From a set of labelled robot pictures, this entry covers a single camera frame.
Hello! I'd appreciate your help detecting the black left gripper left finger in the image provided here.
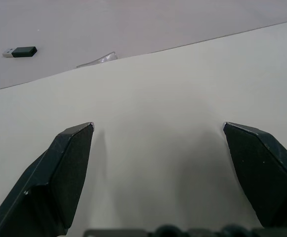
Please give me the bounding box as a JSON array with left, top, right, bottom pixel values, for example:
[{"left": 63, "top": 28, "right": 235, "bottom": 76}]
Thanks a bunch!
[{"left": 0, "top": 121, "right": 95, "bottom": 237}]

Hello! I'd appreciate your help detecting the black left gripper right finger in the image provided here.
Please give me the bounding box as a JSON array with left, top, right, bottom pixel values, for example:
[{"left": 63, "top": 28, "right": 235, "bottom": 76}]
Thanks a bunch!
[{"left": 222, "top": 121, "right": 287, "bottom": 229}]

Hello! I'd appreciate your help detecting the clear plastic wrapper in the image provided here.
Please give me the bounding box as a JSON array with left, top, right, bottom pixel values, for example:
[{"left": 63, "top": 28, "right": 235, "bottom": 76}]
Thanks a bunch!
[{"left": 76, "top": 51, "right": 119, "bottom": 69}]

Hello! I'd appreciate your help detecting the black USB dongle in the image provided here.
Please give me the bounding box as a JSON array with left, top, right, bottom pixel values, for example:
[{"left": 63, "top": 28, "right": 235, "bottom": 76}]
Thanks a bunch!
[{"left": 2, "top": 46, "right": 38, "bottom": 59}]

